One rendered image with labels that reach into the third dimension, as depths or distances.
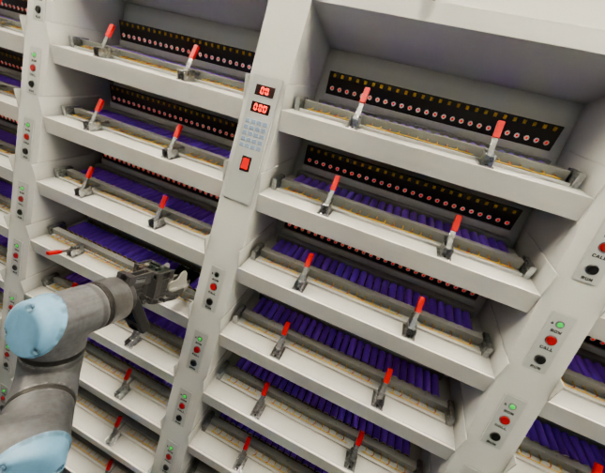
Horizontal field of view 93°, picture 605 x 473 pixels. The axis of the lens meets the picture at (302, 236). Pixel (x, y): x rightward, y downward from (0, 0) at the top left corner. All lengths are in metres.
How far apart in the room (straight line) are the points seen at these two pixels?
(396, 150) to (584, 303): 0.44
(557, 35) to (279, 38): 0.50
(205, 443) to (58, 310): 0.64
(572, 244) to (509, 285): 0.12
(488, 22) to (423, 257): 0.43
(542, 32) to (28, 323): 0.95
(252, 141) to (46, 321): 0.49
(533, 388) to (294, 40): 0.85
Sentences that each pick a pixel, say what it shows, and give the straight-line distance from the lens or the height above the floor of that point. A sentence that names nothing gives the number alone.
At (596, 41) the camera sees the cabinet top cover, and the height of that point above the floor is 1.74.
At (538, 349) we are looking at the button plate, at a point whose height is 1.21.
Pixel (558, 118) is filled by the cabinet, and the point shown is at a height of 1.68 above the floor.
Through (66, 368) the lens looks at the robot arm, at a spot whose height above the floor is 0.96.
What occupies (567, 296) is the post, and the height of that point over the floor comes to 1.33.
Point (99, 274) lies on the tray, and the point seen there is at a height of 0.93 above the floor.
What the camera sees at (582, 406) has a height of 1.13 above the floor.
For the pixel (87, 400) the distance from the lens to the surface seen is 1.42.
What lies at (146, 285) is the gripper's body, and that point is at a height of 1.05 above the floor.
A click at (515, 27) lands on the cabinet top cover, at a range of 0.72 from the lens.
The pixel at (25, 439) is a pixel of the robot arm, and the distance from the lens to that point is 0.58.
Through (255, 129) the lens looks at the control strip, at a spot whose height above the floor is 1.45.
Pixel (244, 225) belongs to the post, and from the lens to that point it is 0.71.
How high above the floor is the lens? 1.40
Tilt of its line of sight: 13 degrees down
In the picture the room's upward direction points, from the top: 18 degrees clockwise
